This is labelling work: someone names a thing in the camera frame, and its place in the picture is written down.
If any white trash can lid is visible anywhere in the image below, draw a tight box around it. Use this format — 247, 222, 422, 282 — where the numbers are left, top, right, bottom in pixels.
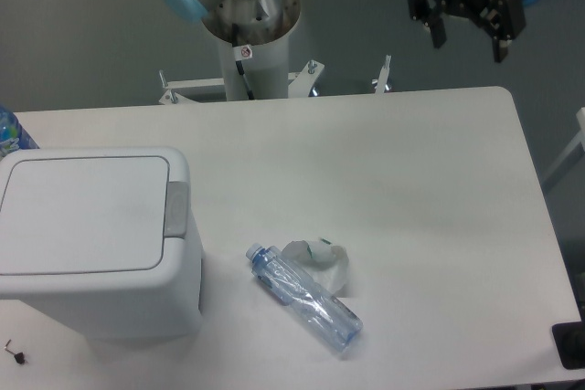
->
1, 155, 169, 276

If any white plastic trash can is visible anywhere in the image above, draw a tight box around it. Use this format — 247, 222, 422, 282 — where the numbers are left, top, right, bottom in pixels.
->
1, 147, 204, 339

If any crumpled white paper cup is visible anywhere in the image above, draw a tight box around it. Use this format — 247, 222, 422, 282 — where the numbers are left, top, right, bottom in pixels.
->
282, 238, 349, 294

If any empty clear plastic bottle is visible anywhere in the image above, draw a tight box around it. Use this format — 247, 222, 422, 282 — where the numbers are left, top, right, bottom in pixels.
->
246, 244, 363, 353

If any black device at table edge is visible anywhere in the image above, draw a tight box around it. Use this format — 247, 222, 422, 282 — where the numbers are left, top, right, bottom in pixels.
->
552, 321, 584, 370

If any grey lid push button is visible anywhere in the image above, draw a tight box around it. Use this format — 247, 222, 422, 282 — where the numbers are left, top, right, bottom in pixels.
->
164, 181, 190, 238

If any blue labelled bottle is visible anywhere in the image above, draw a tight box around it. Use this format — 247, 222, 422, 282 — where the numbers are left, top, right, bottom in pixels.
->
0, 106, 39, 159

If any white frame at right edge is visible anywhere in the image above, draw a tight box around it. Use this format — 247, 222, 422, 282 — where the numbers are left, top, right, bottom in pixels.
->
541, 108, 584, 193

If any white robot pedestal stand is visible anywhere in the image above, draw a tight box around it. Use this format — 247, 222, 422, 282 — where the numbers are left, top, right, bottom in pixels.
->
157, 33, 393, 106

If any black cable on pedestal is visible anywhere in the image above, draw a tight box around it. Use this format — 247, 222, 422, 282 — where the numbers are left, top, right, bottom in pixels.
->
230, 24, 256, 101

